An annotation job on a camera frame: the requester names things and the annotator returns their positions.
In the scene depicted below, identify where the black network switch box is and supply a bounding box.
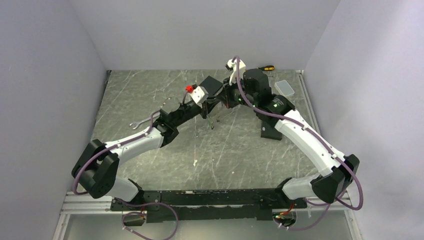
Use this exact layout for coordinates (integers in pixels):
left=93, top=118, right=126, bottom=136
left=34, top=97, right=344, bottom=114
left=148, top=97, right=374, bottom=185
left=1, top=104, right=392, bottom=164
left=260, top=121, right=283, bottom=141

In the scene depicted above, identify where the clear plastic box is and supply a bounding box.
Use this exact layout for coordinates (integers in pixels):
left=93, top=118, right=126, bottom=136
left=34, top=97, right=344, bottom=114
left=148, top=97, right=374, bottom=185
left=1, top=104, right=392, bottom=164
left=274, top=80, right=295, bottom=98

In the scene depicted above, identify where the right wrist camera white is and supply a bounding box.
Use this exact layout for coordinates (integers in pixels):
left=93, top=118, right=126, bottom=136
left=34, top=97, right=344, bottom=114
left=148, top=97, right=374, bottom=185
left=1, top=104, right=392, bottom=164
left=225, top=56, right=246, bottom=86

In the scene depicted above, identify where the large silver wrench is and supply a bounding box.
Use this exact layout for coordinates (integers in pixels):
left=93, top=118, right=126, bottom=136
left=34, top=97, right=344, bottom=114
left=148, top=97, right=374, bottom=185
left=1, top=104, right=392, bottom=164
left=129, top=114, right=158, bottom=130

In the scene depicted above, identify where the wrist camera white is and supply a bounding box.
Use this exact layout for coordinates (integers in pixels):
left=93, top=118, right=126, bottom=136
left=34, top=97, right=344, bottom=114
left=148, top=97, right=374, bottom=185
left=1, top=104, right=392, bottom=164
left=185, top=85, right=209, bottom=107
left=225, top=56, right=246, bottom=86

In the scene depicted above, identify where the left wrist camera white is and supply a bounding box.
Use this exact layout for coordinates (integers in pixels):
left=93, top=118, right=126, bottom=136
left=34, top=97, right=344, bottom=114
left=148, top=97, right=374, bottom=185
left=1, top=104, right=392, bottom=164
left=185, top=85, right=209, bottom=107

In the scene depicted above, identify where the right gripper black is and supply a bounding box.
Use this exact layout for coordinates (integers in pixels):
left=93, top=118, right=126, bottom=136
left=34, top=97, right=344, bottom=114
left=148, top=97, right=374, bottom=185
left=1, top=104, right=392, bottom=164
left=216, top=74, right=258, bottom=109

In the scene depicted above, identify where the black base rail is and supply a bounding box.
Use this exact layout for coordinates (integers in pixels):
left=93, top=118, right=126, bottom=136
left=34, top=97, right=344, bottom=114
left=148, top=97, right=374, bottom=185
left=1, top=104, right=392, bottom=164
left=110, top=188, right=307, bottom=223

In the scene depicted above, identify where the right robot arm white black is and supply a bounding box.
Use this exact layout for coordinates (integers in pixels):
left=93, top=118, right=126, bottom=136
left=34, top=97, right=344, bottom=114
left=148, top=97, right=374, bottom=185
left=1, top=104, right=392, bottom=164
left=221, top=69, right=360, bottom=208

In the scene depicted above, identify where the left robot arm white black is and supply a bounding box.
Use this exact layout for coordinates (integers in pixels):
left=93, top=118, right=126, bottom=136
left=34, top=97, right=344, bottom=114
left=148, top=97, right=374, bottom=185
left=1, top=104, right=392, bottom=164
left=71, top=97, right=217, bottom=210

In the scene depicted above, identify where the orange black screwdriver rear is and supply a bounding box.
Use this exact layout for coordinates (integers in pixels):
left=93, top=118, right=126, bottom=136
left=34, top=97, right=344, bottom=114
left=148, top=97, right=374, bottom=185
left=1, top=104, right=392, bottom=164
left=258, top=65, right=275, bottom=72

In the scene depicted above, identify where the aluminium frame rail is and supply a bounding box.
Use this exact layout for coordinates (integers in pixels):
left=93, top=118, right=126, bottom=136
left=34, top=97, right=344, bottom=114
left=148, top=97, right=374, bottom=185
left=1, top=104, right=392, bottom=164
left=71, top=69, right=360, bottom=230

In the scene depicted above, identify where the key bunch with rings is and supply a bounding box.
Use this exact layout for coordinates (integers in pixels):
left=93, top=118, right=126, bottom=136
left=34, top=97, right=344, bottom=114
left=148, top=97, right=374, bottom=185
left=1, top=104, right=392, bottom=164
left=206, top=111, right=220, bottom=130

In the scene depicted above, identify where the black flat box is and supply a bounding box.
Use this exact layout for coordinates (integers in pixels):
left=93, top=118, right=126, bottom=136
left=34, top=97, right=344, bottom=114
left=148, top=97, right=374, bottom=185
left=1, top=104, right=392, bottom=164
left=199, top=76, right=223, bottom=97

